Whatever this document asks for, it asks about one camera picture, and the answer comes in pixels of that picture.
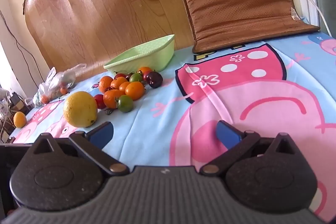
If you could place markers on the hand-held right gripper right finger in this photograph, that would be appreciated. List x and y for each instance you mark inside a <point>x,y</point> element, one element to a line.
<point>227,134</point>

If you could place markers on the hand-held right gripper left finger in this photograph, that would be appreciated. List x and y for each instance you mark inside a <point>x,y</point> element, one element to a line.
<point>101,135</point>

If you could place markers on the large yellow citrus fruit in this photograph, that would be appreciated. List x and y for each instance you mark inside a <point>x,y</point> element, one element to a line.
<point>80,109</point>

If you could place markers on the green tomato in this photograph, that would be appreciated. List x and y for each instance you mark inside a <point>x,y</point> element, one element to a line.
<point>135,77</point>
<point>125,103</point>

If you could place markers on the dark red tomato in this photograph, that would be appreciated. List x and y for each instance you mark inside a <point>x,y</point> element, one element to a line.
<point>120,75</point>

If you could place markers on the dark purple tomato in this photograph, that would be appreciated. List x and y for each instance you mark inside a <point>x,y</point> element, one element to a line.
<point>155,79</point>

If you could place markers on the light green bowl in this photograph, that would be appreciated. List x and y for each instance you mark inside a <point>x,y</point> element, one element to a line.
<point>147,56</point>

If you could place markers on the printed cartoon blanket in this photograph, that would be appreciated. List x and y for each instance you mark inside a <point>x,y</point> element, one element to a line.
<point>152,129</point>

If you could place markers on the clear plastic bag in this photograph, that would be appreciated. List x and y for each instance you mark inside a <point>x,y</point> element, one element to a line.
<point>56,82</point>

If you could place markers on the brown woven box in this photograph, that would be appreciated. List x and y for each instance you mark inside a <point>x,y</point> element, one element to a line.
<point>19,103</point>

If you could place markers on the wooden board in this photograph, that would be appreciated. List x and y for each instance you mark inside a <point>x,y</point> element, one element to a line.
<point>99,8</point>

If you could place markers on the brown seat cushion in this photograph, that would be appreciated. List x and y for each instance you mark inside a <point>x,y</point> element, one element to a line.
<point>236,3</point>

